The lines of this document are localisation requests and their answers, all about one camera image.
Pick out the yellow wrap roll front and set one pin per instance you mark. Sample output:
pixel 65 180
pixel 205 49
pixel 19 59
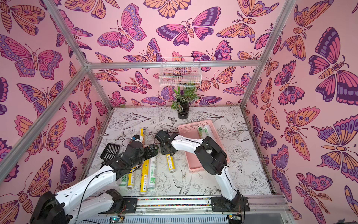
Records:
pixel 144 178

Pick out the clear white wrap roll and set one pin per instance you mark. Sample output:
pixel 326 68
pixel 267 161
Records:
pixel 208 131

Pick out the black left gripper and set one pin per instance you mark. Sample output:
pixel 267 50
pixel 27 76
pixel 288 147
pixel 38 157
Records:
pixel 154 152

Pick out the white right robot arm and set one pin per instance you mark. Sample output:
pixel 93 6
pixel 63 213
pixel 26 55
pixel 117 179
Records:
pixel 214 161

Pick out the white wire wall basket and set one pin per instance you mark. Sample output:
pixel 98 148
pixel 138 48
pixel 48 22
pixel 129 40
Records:
pixel 180 72

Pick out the pink perforated plastic basket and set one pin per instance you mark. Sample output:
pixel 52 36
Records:
pixel 190 131

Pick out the long yellow wrap roll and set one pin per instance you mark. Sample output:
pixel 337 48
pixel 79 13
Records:
pixel 142 136

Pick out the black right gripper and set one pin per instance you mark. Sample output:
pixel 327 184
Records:
pixel 162 137

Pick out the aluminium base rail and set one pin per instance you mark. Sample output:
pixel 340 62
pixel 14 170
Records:
pixel 268 209

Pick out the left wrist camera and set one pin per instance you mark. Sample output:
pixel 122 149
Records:
pixel 137 138

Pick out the yellow red wrap roll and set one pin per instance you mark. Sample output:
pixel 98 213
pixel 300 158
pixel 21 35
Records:
pixel 170 162

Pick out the white green roll far left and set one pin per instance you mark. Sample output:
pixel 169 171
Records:
pixel 123 180

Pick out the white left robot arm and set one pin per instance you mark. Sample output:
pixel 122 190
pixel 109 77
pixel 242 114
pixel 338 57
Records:
pixel 73 205

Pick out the black slotted scoop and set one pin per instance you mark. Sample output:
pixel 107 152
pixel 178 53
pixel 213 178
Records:
pixel 111 151

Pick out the potted green plant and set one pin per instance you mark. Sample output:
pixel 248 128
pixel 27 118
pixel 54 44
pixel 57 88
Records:
pixel 184 96

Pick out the yellow wrap roll left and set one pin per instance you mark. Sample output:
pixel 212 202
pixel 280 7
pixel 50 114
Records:
pixel 131 179

